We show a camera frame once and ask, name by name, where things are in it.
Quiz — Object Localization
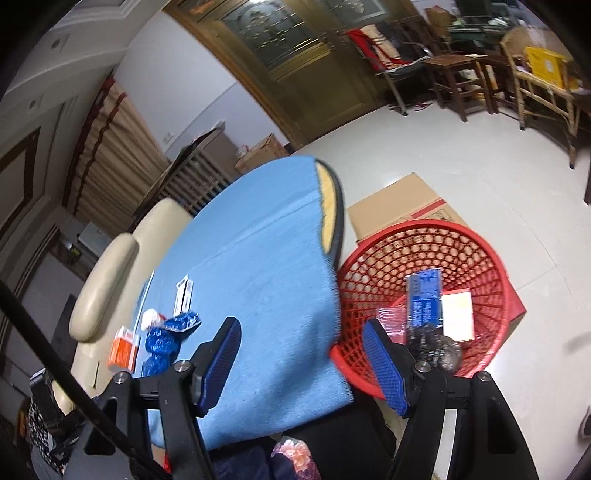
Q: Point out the cream leather sofa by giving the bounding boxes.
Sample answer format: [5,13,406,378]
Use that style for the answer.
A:
[69,198,192,397]

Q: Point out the blue toothpaste box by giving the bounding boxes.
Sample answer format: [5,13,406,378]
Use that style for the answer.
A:
[406,268,443,328]

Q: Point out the clear plastic packaging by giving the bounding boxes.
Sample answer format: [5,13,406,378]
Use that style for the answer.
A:
[376,306,407,345]

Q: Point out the metal chair with red cloth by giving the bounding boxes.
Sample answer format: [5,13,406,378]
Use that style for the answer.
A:
[345,25,434,116]

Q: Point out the blue plastic bag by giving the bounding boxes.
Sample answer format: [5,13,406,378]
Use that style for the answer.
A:
[141,311,201,377]

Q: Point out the black white floral garment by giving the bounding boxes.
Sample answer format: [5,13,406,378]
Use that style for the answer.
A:
[27,401,86,479]

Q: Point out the blue tablecloth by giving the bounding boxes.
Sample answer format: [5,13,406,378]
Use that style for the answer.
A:
[142,156,353,449]

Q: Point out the black plastic bag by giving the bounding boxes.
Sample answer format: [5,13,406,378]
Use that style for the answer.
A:
[407,325,463,374]

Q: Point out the red white small box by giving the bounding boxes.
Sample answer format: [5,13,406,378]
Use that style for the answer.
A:
[441,289,475,343]

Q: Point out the wooden double door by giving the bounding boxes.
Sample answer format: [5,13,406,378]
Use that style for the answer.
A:
[164,0,419,148]

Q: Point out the beige curtain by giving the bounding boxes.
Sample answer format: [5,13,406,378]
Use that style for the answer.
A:
[62,75,169,236]

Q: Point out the dark wooden stool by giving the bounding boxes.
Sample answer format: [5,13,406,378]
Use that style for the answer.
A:
[423,54,495,123]

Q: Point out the black cable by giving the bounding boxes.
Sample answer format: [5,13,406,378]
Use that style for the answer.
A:
[0,278,172,480]

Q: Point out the white plastic rod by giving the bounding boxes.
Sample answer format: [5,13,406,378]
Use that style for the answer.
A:
[132,270,155,334]

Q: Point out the red mesh basket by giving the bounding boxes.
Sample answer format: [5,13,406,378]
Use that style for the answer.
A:
[331,219,511,397]

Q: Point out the wicker chair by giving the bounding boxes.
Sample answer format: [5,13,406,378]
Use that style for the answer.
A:
[500,26,580,169]

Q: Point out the white medicine box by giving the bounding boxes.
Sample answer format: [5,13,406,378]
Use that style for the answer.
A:
[172,275,193,317]

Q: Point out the orange white box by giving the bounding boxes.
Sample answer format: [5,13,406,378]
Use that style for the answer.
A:
[107,326,140,373]

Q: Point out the brown cardboard box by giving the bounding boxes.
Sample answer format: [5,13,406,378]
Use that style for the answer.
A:
[235,134,290,174]

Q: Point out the yellow box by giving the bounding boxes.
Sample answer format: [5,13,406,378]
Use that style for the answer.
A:
[525,46,568,89]

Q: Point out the flattened cardboard box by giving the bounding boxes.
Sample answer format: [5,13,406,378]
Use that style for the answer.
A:
[346,172,528,351]

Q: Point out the white tissue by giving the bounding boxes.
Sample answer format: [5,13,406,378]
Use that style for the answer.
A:
[140,308,166,331]

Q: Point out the wooden crib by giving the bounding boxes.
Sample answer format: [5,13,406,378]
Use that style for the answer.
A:
[133,127,242,221]

